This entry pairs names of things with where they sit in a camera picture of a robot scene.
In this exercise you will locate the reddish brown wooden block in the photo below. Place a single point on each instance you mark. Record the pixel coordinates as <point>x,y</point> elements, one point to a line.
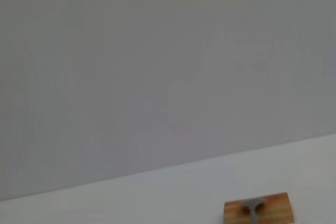
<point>275,208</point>

